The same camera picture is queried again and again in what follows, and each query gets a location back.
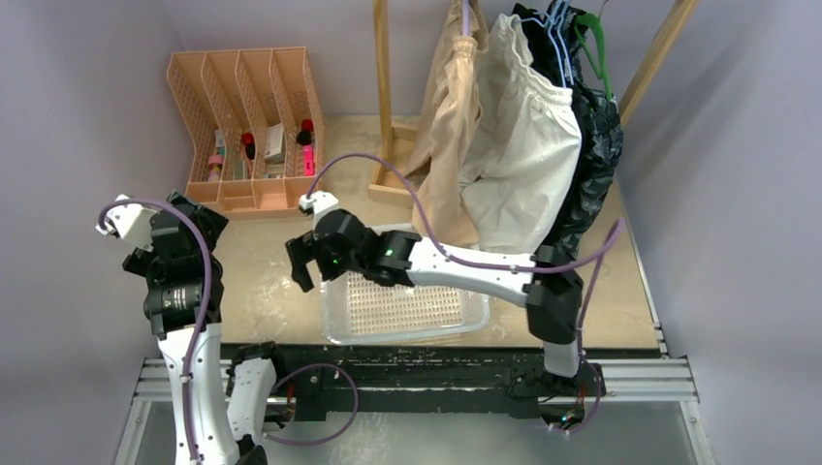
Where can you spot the peach plastic file organizer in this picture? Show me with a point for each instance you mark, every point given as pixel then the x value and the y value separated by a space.
pixel 222 94

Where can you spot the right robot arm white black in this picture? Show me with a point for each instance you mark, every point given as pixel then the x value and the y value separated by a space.
pixel 407 259

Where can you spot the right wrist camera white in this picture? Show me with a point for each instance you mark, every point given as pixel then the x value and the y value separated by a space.
pixel 130 223

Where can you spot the light blue hanger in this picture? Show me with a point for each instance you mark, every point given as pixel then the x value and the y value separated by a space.
pixel 551 20

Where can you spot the white shorts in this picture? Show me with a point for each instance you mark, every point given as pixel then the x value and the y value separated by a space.
pixel 521 162

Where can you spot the wooden clothes rack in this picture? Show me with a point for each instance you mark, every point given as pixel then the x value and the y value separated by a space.
pixel 396 138

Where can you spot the white plastic basket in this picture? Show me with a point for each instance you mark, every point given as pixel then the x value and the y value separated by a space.
pixel 359 312

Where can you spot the lilac hanger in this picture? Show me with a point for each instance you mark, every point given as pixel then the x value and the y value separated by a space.
pixel 465 18

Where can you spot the beige shorts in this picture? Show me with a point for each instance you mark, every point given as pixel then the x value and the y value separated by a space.
pixel 448 123

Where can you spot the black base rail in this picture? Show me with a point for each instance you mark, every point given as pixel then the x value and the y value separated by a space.
pixel 418 379

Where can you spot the white small box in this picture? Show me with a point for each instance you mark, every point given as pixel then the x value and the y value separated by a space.
pixel 275 144

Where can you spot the red black marker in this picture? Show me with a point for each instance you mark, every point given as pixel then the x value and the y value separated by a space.
pixel 248 144

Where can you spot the green hanger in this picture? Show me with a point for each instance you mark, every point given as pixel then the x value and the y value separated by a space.
pixel 598 61

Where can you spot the black patterned shorts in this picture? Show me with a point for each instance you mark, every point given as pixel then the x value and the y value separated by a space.
pixel 598 120

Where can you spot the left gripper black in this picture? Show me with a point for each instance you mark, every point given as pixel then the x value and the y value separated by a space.
pixel 342 243

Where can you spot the pink highlighter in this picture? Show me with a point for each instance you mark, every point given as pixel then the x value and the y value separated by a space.
pixel 309 163

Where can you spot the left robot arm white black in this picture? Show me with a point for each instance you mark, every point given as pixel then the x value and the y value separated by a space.
pixel 219 413

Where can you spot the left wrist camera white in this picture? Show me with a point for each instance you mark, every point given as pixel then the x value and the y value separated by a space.
pixel 318 204

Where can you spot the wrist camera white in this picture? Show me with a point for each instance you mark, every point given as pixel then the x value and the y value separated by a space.
pixel 130 223
pixel 318 204

